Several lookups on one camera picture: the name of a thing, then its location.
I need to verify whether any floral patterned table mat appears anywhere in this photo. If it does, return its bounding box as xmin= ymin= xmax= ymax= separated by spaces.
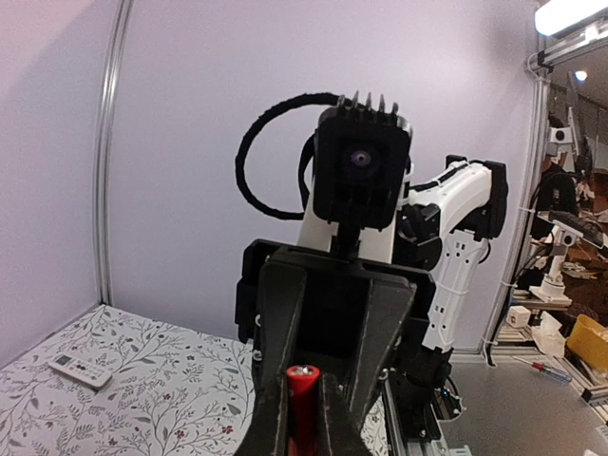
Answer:
xmin=0 ymin=303 xmax=386 ymax=456

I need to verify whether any red handled screwdriver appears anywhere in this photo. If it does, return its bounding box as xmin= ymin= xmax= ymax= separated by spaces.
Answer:
xmin=513 ymin=356 xmax=573 ymax=383

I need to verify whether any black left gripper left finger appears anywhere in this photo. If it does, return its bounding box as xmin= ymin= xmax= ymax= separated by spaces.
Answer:
xmin=236 ymin=261 xmax=307 ymax=455

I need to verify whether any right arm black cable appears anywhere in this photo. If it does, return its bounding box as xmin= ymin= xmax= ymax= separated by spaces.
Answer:
xmin=235 ymin=92 xmax=346 ymax=222

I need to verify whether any right aluminium frame post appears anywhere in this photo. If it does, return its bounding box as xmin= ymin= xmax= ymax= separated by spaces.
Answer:
xmin=92 ymin=0 xmax=135 ymax=306

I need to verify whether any white air conditioner remote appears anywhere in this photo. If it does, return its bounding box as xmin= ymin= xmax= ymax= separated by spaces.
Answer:
xmin=48 ymin=353 xmax=112 ymax=390

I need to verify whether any red battery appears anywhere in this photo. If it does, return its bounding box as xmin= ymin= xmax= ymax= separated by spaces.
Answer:
xmin=286 ymin=365 xmax=320 ymax=456

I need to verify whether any yellow box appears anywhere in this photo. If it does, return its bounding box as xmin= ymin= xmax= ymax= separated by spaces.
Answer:
xmin=566 ymin=314 xmax=608 ymax=372

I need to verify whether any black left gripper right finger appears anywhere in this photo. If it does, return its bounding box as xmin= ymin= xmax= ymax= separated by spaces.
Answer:
xmin=317 ymin=277 xmax=416 ymax=455

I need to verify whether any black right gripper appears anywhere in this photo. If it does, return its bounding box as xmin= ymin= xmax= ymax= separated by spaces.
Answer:
xmin=236 ymin=239 xmax=431 ymax=399

